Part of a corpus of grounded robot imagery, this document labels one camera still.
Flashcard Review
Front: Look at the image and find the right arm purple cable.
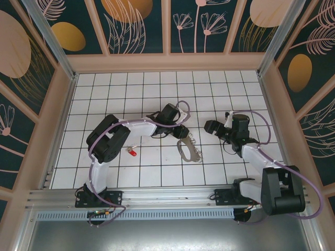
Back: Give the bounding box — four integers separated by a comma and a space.
227, 111, 323, 219

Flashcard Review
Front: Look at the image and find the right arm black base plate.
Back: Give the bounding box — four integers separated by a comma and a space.
214, 187, 243, 208

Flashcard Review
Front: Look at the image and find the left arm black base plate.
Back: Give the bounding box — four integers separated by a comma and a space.
75, 190, 124, 209

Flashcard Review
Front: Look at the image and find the slotted grey cable duct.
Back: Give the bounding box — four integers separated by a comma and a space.
35, 208, 235, 221

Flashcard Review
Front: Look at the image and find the small coloured wire bundle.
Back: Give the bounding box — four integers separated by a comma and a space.
244, 203, 263, 213
87, 208, 124, 218

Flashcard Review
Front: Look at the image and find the aluminium table side rail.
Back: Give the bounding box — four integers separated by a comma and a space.
258, 73, 298, 187
41, 74, 78, 190

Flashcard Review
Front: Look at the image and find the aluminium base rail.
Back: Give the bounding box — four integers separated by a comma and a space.
25, 186, 312, 210

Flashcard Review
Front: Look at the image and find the aluminium frame post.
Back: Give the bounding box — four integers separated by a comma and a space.
257, 0, 314, 77
22, 0, 78, 81

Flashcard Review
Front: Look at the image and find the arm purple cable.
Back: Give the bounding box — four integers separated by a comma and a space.
227, 111, 323, 219
87, 100, 191, 227

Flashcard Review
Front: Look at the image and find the grey metal sheet panel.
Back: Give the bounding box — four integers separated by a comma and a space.
15, 219, 322, 251

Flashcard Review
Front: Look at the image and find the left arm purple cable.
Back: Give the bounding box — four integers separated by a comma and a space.
87, 100, 191, 227

